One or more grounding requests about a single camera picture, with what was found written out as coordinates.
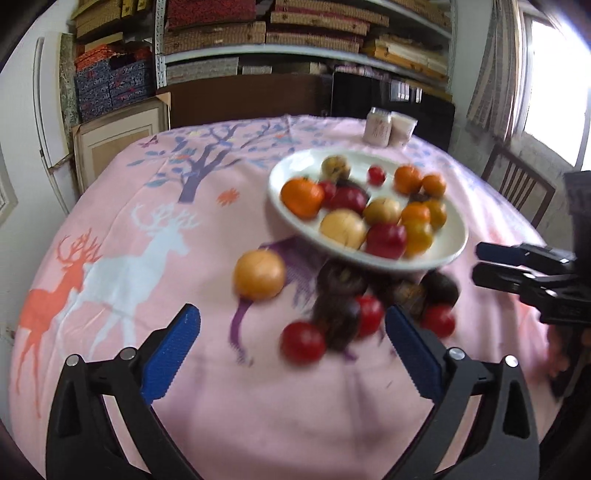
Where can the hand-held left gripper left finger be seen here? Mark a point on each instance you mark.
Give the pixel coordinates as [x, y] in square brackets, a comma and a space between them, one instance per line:
[171, 353]

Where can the white paper cup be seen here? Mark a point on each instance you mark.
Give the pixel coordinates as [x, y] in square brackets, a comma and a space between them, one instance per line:
[403, 130]

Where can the red patterned box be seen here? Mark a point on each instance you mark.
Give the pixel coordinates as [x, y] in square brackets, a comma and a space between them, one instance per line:
[207, 11]

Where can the stack of woven boxes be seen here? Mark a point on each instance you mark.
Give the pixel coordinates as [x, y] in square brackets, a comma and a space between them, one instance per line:
[217, 32]

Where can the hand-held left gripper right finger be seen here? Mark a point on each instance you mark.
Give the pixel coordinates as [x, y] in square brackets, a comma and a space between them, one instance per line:
[415, 357]

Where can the stack of wooden frames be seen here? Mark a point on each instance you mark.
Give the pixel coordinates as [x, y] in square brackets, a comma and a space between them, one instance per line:
[406, 53]

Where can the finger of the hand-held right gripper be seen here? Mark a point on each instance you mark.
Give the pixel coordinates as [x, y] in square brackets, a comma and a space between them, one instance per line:
[517, 254]
[508, 279]

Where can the grey mottled board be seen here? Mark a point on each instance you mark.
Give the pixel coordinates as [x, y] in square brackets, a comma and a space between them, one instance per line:
[68, 78]

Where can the brown wooden panel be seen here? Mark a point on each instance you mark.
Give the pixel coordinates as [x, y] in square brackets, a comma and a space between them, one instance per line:
[249, 101]

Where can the brown wooden chair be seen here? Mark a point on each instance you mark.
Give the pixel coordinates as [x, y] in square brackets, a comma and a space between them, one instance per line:
[517, 184]

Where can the red cherry tomato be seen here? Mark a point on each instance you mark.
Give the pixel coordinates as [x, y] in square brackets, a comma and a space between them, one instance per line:
[438, 321]
[303, 344]
[376, 175]
[371, 316]

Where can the black cabinet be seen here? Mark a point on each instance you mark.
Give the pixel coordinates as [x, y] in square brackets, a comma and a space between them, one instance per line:
[415, 124]

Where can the person's right hand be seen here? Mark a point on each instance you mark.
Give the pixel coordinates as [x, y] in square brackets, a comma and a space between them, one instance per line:
[558, 355]

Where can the white metal shelf rack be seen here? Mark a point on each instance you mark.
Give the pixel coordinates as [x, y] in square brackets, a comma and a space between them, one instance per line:
[300, 46]

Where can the pink deer print tablecloth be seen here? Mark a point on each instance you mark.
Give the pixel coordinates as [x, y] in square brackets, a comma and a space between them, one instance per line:
[184, 230]

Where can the yellow passion fruit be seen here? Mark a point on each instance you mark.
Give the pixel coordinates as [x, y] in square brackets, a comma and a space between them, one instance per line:
[260, 275]
[335, 167]
[342, 229]
[382, 211]

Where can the white oval plate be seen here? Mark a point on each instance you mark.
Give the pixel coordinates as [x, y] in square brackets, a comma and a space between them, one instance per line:
[295, 230]

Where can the brick pattern curtain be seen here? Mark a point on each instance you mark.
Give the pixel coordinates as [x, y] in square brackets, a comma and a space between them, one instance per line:
[494, 69]

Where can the dark red plum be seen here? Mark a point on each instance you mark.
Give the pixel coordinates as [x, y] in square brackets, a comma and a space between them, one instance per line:
[327, 190]
[387, 241]
[348, 199]

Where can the white drink can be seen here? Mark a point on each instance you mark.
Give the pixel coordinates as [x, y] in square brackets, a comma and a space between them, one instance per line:
[377, 127]

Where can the white door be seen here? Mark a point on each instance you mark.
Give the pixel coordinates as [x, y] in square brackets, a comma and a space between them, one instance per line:
[46, 138]

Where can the blue patterned box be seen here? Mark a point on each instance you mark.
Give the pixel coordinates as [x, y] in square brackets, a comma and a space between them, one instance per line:
[131, 83]
[92, 94]

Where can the grey patterned box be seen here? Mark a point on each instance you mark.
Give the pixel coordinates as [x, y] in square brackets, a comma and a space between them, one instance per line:
[203, 69]

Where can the small yellow fruit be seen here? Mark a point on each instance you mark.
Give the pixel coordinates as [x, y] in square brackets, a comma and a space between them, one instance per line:
[438, 214]

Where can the orange patterned box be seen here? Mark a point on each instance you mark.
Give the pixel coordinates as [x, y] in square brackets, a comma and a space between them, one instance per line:
[94, 57]

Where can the framed picture in cardboard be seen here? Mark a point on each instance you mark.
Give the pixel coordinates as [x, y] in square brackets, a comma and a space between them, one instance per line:
[120, 147]

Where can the window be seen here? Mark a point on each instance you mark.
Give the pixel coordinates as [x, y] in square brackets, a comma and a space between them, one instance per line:
[558, 83]

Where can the tan woven box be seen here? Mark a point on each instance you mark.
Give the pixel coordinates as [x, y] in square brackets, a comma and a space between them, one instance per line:
[99, 18]

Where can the small orange mandarin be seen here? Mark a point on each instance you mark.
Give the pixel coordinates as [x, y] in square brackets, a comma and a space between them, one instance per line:
[434, 185]

